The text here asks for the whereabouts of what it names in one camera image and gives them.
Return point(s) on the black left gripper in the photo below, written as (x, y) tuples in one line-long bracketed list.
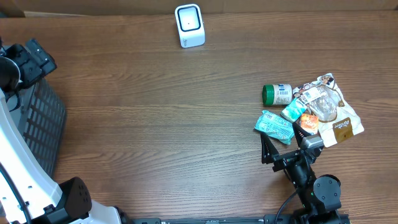
[(34, 59)]

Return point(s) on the teal wet wipes pack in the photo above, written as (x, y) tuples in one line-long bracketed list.
[(275, 126)]

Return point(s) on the grey plastic mesh basket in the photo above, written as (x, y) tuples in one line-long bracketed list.
[(40, 116)]

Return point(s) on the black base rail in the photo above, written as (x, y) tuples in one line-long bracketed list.
[(266, 219)]

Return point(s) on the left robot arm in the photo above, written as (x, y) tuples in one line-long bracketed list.
[(28, 193)]

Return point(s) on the orange white small box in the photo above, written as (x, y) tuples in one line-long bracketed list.
[(309, 123)]

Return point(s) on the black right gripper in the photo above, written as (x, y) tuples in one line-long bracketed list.
[(269, 152)]

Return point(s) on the green lid jar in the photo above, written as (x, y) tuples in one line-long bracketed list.
[(279, 94)]

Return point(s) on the small teal tissue pack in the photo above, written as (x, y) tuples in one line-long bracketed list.
[(294, 110)]

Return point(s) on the beige brown snack bag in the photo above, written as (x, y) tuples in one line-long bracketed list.
[(337, 120)]

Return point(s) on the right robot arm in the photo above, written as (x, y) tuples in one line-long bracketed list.
[(319, 196)]

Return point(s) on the white barcode scanner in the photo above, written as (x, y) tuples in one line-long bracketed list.
[(190, 25)]

